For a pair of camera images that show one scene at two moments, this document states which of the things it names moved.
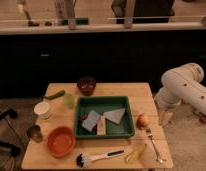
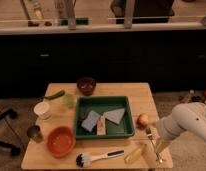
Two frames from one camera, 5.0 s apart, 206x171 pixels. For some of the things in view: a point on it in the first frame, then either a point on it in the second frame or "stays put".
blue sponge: (90, 121) stays put
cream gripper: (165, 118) -> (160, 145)
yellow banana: (135, 154) stays put
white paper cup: (43, 110) stays put
